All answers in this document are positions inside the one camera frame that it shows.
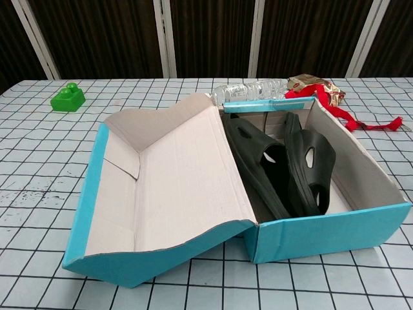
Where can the light blue cardboard shoe box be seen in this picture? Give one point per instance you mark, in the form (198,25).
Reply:
(180,181)

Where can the black rubber slipper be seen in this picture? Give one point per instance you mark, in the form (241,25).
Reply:
(309,142)
(255,142)

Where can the clear plastic water bottle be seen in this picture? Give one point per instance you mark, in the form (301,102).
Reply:
(251,90)

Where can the gold foil snack wrapper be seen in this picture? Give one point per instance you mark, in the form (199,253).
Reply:
(332,90)

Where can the green toy building block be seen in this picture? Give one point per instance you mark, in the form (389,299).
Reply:
(67,101)

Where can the white black grid tablecloth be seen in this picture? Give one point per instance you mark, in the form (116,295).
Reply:
(290,284)

